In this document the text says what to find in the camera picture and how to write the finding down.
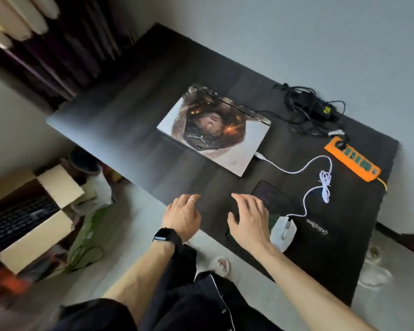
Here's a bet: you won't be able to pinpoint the person's left hand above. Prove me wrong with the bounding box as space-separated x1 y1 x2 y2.
161 194 202 244

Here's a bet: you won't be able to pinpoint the person's right hand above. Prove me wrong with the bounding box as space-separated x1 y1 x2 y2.
227 193 280 257

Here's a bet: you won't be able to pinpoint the white computer mouse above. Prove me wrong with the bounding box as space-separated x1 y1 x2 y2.
270 216 297 253

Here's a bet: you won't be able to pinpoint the dark green patterned mouse pad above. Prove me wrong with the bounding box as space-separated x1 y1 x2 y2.
226 180 363 274

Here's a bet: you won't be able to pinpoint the laptop with printed portrait skin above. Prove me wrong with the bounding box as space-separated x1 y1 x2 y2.
156 84 272 177

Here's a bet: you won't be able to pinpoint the white cable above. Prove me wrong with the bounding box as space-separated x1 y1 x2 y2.
254 151 333 219

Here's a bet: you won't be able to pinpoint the thick black power cord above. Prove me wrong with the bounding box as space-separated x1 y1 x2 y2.
284 86 349 150

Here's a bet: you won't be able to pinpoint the thin black charger cable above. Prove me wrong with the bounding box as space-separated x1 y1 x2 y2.
255 82 318 128

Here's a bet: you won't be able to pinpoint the black keyboard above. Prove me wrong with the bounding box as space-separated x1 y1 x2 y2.
0 194 61 251

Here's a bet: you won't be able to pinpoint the person's right forearm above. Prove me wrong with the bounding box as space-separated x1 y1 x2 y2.
255 251 379 331

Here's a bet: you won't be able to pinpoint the person's left forearm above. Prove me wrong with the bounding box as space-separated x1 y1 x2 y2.
103 241 177 325

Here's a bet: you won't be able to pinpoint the dark wooden desk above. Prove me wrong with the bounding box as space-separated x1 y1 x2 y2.
45 23 399 306

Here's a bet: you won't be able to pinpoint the black smartwatch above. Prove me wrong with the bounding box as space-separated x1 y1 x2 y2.
152 228 183 254

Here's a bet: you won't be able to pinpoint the black trousers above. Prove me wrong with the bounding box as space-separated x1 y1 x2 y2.
158 244 198 300

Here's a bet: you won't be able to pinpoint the white patterned slipper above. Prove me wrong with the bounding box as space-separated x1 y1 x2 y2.
207 257 230 277

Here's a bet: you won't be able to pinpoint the white plastic bag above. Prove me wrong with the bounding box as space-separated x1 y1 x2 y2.
70 172 114 215

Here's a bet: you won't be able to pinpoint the black shirt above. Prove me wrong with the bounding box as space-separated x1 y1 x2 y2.
52 272 284 331

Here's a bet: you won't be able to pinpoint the green bag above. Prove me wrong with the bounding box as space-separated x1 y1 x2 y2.
67 208 108 270

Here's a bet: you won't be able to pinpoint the maroon round bag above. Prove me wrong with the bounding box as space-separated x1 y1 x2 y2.
69 148 101 175

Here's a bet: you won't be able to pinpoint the orange power strip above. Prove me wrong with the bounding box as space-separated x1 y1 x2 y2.
324 136 382 183

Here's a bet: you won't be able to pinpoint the white fluffy slipper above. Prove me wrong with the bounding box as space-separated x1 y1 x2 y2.
365 245 383 267
358 265 394 290

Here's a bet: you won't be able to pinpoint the brown cardboard box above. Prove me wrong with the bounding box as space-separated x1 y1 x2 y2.
0 164 85 274

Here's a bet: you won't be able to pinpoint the orange plastic object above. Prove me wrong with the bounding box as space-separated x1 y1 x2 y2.
0 274 32 296

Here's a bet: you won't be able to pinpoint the pink bedding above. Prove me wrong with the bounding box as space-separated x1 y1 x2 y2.
0 299 61 331

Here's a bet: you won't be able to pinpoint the cream and purple curtain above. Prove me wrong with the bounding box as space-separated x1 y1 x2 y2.
0 0 138 113

